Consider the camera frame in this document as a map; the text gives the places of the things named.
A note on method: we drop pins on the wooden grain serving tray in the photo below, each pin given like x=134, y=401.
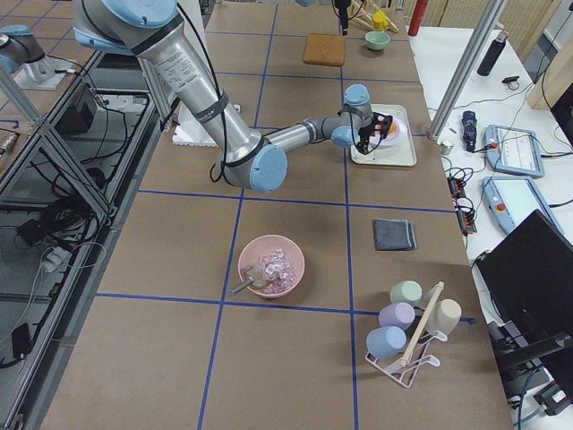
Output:
x=324, y=49

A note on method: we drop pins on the aluminium frame post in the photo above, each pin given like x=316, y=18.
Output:
x=474, y=47

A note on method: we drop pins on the black laptop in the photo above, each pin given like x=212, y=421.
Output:
x=529, y=277

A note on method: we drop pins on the green cup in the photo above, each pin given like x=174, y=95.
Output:
x=407, y=291

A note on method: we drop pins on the near teach pendant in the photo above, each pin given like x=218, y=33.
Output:
x=512, y=199

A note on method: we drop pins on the red bottle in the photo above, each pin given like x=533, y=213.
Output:
x=416, y=19

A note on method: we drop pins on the teach pendant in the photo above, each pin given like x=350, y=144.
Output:
x=513, y=151
x=512, y=199

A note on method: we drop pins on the folded dark umbrella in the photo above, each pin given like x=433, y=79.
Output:
x=469, y=124

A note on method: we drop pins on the white wire cup rack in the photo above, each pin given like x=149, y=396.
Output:
x=422, y=357

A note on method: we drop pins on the beige cup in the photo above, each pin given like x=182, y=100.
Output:
x=447, y=316

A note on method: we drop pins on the cream bear tray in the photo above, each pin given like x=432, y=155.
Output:
x=400, y=155

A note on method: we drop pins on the folded grey cloth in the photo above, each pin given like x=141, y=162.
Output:
x=394, y=235

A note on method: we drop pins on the light green bowl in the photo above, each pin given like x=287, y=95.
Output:
x=376, y=40

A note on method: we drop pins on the wooden mug rack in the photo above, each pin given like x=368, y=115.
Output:
x=362, y=11

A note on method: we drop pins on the far teach pendant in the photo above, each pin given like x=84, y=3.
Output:
x=513, y=151

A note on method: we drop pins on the pink bowl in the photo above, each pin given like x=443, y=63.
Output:
x=261, y=245

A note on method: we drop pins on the wooden rack rod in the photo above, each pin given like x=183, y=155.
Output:
x=423, y=324

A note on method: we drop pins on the clear ice cubes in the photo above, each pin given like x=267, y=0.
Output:
x=278, y=270

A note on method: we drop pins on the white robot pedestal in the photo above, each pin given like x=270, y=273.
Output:
x=189, y=131

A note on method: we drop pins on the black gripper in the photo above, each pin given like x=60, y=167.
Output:
x=338, y=7
x=368, y=129

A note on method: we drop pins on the yellow mug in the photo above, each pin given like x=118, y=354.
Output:
x=380, y=21

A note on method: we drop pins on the black bottle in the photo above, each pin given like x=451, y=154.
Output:
x=492, y=54

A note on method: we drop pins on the metal scoop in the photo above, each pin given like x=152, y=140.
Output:
x=254, y=277

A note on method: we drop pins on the white round plate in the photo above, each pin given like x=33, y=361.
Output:
x=396, y=137

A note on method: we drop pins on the purple cup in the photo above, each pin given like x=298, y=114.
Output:
x=399, y=314

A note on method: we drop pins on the blue cup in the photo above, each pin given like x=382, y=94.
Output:
x=385, y=342

